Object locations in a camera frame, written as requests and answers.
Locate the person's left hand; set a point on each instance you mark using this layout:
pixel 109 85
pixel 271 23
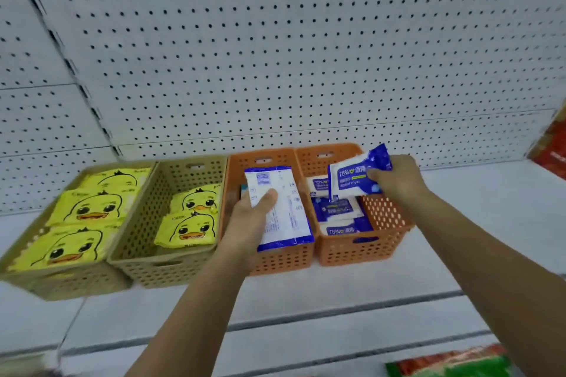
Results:
pixel 241 235

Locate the person's right hand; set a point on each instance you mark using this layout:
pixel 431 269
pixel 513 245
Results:
pixel 402 182

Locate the person's left thumb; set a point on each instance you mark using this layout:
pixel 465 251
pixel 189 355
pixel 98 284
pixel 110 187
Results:
pixel 264 204

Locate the person's right thumb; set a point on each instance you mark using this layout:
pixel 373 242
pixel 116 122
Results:
pixel 376 175

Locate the white wipes packet blue edge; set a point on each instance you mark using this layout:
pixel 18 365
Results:
pixel 287 209

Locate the blue and white wipes packet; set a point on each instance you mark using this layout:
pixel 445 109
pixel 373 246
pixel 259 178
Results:
pixel 349 226
pixel 334 208
pixel 353 171
pixel 318 186

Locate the person's left forearm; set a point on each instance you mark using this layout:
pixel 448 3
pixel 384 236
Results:
pixel 194 323

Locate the person's right forearm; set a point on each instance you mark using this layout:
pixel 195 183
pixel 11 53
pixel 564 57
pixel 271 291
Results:
pixel 486 275

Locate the orange plastic basket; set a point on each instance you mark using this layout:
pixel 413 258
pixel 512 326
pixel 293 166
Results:
pixel 353 251
pixel 283 257

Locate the yellow duck tissue packet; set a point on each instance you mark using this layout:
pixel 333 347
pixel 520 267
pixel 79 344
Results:
pixel 188 228
pixel 62 248
pixel 199 200
pixel 88 209
pixel 117 178

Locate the olive plastic basket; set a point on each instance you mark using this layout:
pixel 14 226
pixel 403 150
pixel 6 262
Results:
pixel 146 231
pixel 53 277

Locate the white pegboard shelving unit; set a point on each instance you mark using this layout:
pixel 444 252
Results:
pixel 283 58

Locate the red and green package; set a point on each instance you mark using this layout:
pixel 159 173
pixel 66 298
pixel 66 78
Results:
pixel 451 365

